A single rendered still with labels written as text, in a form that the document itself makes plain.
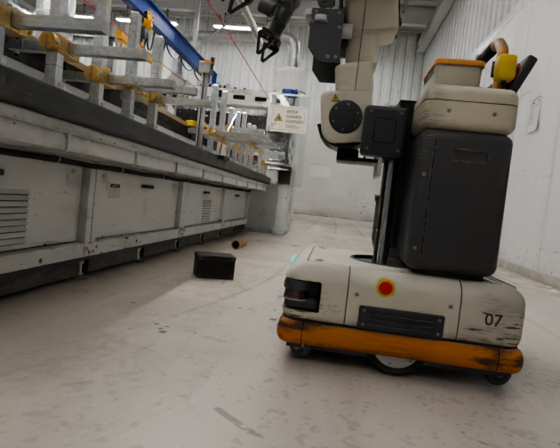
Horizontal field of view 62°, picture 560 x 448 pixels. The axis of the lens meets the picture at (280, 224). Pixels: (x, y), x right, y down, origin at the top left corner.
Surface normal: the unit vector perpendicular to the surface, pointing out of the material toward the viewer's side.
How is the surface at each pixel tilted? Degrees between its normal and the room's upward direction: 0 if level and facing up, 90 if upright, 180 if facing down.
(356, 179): 90
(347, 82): 90
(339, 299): 90
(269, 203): 90
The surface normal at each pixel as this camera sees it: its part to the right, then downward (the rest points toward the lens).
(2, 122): 0.99, 0.11
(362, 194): -0.11, 0.04
